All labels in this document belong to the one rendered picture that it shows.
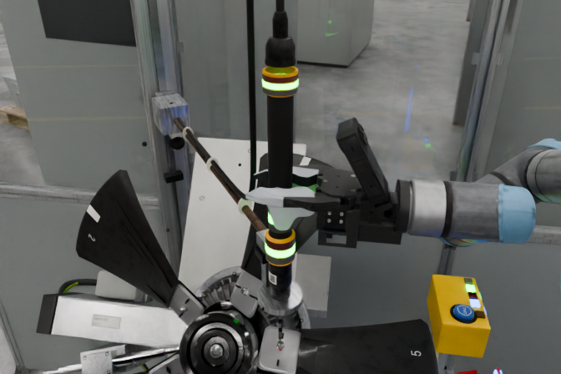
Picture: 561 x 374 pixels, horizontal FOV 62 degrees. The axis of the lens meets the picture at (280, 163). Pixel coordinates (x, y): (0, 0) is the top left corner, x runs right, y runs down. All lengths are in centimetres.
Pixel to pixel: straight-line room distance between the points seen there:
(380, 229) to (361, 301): 108
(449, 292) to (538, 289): 62
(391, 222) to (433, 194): 7
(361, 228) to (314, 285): 81
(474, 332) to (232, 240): 55
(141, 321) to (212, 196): 31
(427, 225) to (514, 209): 10
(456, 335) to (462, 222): 52
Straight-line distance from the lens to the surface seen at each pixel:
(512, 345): 191
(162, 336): 100
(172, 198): 141
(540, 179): 72
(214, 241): 108
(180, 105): 117
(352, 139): 58
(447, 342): 114
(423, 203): 62
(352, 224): 62
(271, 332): 86
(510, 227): 65
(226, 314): 79
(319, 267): 151
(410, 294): 170
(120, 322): 103
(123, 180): 86
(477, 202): 63
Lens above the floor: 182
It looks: 27 degrees down
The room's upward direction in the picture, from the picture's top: straight up
